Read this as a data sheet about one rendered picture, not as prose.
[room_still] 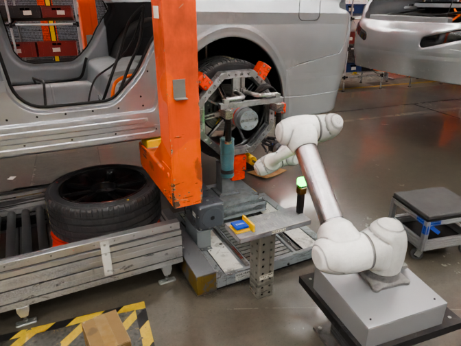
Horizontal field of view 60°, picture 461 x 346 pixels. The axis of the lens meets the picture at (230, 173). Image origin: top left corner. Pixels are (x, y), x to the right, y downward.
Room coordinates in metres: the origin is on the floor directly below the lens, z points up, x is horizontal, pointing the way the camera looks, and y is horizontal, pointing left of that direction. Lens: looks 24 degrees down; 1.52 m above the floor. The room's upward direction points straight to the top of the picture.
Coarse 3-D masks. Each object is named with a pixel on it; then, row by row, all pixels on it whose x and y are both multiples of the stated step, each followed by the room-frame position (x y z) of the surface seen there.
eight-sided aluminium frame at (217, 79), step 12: (228, 72) 2.44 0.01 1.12; (240, 72) 2.48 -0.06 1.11; (252, 72) 2.51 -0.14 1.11; (216, 84) 2.41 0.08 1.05; (204, 96) 2.37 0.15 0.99; (264, 120) 2.63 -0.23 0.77; (204, 132) 2.37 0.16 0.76; (264, 132) 2.56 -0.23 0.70; (216, 144) 2.41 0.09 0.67; (252, 144) 2.52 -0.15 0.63
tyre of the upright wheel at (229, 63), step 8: (216, 56) 2.70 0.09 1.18; (224, 56) 2.69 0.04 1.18; (200, 64) 2.62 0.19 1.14; (208, 64) 2.56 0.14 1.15; (216, 64) 2.51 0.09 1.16; (224, 64) 2.52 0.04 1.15; (232, 64) 2.55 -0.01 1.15; (240, 64) 2.57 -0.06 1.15; (248, 64) 2.60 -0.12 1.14; (208, 72) 2.48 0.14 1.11; (216, 72) 2.50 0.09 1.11; (264, 80) 2.65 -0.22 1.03; (200, 144) 2.45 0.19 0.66; (208, 152) 2.47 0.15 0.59; (216, 152) 2.50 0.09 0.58
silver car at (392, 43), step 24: (384, 0) 5.48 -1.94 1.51; (408, 0) 5.67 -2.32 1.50; (360, 24) 4.96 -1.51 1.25; (384, 24) 4.56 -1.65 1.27; (408, 24) 4.30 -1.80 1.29; (432, 24) 4.10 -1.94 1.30; (456, 24) 3.97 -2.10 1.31; (360, 48) 4.83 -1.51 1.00; (384, 48) 4.45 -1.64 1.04; (408, 48) 4.18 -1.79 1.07; (432, 48) 3.99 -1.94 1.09; (456, 48) 3.87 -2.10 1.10; (408, 72) 4.20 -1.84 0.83; (432, 72) 4.00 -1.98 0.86; (456, 72) 3.87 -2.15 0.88
